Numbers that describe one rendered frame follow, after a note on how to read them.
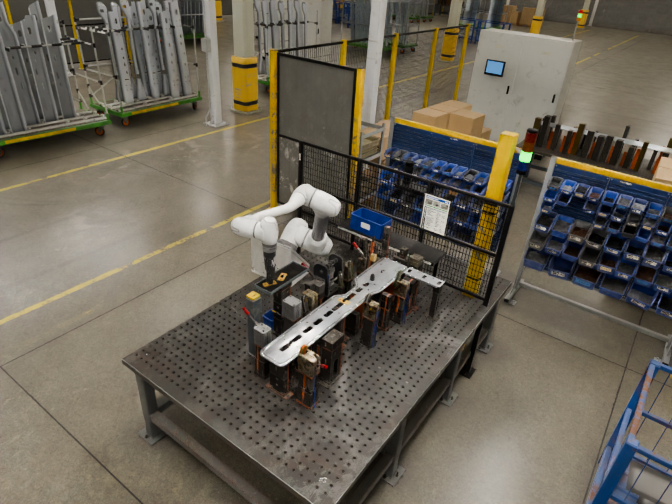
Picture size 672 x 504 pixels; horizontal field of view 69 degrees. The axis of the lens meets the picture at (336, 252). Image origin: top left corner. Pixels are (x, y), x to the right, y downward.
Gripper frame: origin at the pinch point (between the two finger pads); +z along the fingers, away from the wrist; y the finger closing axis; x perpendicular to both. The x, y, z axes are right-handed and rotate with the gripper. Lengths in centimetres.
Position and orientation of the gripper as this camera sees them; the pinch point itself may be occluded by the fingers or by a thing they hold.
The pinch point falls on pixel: (269, 278)
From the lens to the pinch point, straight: 307.5
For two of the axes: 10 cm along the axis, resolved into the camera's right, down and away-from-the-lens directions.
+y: 5.2, 4.7, -7.2
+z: -0.6, 8.6, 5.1
